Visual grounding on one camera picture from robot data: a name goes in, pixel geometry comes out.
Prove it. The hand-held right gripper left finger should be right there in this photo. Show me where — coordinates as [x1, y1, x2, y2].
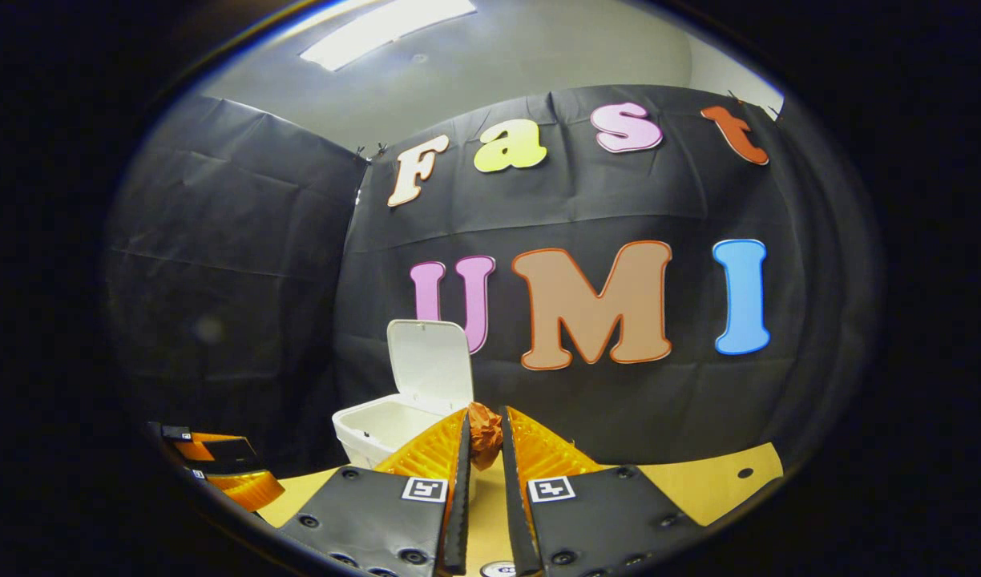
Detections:
[277, 408, 474, 577]

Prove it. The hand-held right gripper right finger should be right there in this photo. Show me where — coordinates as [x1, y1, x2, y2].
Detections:
[498, 405, 704, 577]

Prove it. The orange paper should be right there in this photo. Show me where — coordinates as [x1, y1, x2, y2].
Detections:
[467, 401, 504, 472]

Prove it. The white desktop garbage bin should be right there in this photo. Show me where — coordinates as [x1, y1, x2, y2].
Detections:
[332, 319, 479, 498]

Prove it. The wooden desktop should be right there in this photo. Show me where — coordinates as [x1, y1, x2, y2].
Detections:
[254, 441, 785, 577]

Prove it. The black backdrop cloth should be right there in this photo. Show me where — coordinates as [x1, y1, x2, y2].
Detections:
[106, 84, 884, 482]

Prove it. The ceiling light panel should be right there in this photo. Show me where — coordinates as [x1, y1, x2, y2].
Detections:
[300, 0, 478, 73]

